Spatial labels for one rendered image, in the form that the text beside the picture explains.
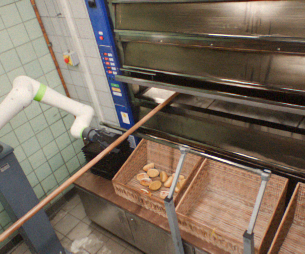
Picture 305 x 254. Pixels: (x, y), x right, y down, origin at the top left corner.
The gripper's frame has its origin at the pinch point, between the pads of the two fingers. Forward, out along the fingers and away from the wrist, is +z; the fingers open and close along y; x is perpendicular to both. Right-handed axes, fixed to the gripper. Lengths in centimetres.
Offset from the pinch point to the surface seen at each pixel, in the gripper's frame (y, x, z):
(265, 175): 3, -16, 88
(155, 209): 59, -6, 14
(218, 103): 2, -69, 35
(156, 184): 56, -25, 2
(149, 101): 2, -54, -15
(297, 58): -40, -57, 87
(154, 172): 56, -35, -8
